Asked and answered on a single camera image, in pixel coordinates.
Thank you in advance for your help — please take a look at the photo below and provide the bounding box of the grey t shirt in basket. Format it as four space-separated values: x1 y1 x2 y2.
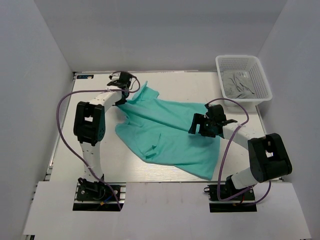
221 71 256 99

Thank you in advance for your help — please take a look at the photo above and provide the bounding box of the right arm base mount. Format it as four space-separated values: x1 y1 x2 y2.
203 184 257 213

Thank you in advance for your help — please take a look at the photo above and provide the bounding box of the blue label sticker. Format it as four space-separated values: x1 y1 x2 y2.
76 74 94 80

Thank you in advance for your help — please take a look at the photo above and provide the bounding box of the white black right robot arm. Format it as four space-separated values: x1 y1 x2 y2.
188 104 293 202

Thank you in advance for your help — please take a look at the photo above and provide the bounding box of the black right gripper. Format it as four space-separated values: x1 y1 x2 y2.
189 113 217 138

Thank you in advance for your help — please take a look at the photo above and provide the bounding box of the white plastic mesh basket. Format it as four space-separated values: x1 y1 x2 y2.
215 55 273 106

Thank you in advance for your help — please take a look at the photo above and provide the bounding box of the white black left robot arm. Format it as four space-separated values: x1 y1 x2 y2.
73 71 137 200

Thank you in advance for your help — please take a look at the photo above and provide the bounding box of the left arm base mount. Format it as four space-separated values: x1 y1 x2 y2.
72 183 121 212

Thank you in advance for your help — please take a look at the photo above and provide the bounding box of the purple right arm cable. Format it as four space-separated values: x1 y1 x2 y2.
204 97 273 206

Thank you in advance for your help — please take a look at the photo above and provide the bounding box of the teal green t shirt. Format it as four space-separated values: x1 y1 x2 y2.
115 83 220 180

